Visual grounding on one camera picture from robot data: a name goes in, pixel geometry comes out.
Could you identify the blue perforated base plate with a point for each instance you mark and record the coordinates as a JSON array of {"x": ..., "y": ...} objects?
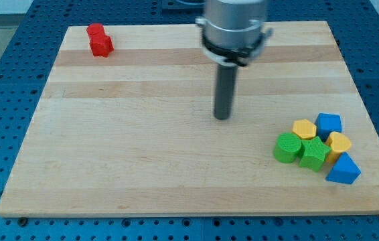
[{"x": 28, "y": 59}]

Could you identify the blue triangle block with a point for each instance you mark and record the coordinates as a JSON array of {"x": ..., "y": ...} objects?
[{"x": 344, "y": 171}]

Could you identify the yellow heart block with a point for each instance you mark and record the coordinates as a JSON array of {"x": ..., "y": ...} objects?
[{"x": 338, "y": 143}]

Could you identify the green star block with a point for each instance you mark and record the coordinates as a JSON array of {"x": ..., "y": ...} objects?
[{"x": 313, "y": 154}]

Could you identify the wooden board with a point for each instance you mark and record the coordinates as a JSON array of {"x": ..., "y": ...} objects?
[{"x": 133, "y": 134}]

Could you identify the green cylinder block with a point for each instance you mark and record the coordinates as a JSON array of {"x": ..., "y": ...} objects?
[{"x": 287, "y": 147}]

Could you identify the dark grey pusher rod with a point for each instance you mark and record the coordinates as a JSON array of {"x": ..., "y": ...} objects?
[{"x": 224, "y": 91}]

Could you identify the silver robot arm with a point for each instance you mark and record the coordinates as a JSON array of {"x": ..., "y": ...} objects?
[{"x": 232, "y": 32}]

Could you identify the blue cube block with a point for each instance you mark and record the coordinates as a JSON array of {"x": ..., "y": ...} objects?
[{"x": 327, "y": 123}]

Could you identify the red cylinder block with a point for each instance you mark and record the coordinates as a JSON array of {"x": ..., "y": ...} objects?
[{"x": 95, "y": 30}]

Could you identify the yellow hexagon block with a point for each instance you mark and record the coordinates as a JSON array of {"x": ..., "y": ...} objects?
[{"x": 304, "y": 129}]

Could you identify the red star block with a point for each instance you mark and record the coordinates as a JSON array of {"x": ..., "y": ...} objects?
[{"x": 101, "y": 45}]

